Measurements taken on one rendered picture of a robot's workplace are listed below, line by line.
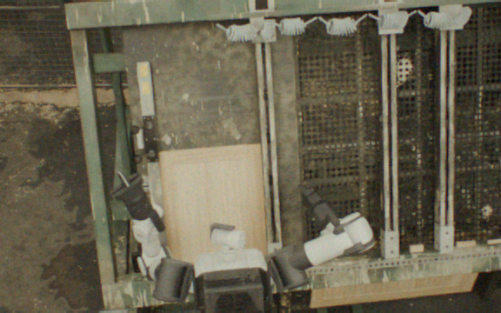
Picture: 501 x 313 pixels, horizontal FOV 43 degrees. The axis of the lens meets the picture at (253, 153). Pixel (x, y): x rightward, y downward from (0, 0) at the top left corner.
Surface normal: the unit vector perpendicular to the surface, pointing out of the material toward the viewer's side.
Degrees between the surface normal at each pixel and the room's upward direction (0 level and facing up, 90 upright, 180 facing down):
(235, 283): 23
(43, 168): 0
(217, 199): 58
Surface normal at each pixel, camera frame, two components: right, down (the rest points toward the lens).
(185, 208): 0.10, 0.21
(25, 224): 0.00, -0.71
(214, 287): -0.04, -0.93
